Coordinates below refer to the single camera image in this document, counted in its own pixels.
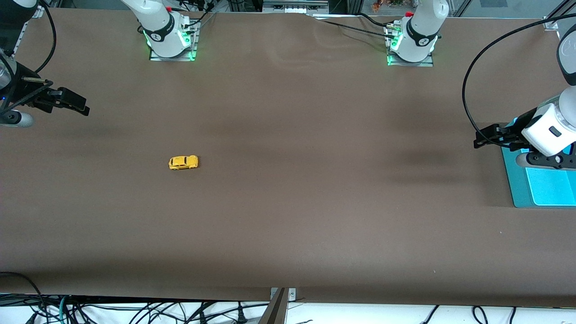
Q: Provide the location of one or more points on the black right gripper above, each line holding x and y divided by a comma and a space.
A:
24, 93

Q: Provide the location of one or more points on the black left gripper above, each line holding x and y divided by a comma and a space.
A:
517, 128

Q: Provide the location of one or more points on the yellow toy beetle car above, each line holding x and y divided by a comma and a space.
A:
182, 162

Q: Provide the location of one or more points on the teal plastic storage bin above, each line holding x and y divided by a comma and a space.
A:
549, 189

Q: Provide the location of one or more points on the small orange object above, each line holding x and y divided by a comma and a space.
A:
376, 5

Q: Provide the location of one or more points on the white electrical box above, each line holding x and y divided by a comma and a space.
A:
294, 5

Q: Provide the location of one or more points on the brown metal beam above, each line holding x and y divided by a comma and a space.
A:
275, 312

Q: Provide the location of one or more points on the grey metal frame rail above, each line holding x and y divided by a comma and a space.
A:
20, 38

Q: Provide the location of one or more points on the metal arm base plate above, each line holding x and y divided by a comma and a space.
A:
173, 58
409, 64

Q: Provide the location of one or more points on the silver corner bracket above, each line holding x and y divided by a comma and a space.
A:
551, 24

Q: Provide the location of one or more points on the silver table edge bracket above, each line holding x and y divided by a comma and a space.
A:
291, 294

